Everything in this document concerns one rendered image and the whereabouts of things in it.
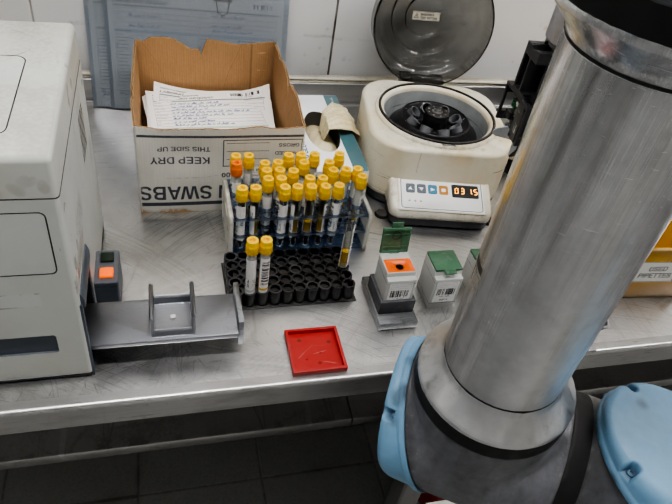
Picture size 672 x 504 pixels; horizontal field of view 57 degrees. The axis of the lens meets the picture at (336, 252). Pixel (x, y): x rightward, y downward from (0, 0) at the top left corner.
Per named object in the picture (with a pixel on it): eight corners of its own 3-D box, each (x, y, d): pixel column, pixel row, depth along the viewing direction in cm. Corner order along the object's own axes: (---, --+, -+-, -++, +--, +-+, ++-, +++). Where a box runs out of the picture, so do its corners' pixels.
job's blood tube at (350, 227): (337, 280, 88) (347, 225, 82) (335, 273, 89) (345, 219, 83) (346, 279, 89) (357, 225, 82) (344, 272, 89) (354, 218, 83)
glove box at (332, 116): (300, 207, 100) (306, 157, 94) (277, 128, 117) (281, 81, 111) (373, 205, 103) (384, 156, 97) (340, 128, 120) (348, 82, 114)
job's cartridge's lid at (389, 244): (385, 224, 80) (384, 222, 80) (380, 254, 82) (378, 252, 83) (413, 223, 81) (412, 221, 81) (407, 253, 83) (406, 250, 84)
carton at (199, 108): (137, 214, 93) (129, 126, 83) (137, 115, 114) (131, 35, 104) (299, 209, 100) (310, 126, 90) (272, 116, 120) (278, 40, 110)
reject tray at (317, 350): (293, 376, 75) (293, 372, 75) (283, 333, 80) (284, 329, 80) (347, 371, 77) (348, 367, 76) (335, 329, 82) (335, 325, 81)
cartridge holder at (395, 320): (377, 331, 83) (383, 313, 80) (360, 283, 89) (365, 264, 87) (416, 328, 84) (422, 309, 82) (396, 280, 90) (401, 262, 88)
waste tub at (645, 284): (600, 299, 93) (630, 250, 87) (563, 240, 103) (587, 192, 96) (678, 298, 96) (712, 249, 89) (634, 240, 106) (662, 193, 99)
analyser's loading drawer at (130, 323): (59, 360, 70) (52, 329, 67) (64, 316, 75) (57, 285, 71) (243, 343, 75) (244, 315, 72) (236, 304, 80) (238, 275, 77)
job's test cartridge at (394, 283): (380, 311, 83) (389, 278, 79) (370, 286, 87) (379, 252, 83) (408, 309, 84) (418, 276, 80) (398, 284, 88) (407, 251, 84)
